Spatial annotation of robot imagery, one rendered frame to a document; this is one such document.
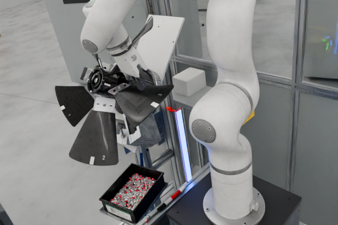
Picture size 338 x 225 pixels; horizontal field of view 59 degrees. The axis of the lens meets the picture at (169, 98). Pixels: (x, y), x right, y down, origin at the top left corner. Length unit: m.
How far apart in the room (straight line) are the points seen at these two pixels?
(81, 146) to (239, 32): 0.90
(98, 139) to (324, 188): 1.22
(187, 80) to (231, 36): 1.11
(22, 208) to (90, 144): 1.55
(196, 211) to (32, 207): 1.92
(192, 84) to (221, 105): 1.09
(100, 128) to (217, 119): 0.74
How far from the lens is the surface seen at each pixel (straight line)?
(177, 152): 1.82
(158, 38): 1.53
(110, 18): 0.79
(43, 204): 2.72
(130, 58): 0.94
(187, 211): 1.01
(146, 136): 1.28
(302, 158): 1.81
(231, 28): 0.64
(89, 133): 1.32
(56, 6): 4.20
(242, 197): 0.91
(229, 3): 0.63
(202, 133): 0.69
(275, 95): 1.66
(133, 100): 1.15
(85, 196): 2.60
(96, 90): 1.29
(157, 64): 1.47
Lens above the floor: 1.72
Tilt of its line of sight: 28 degrees down
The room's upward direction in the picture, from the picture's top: 10 degrees counter-clockwise
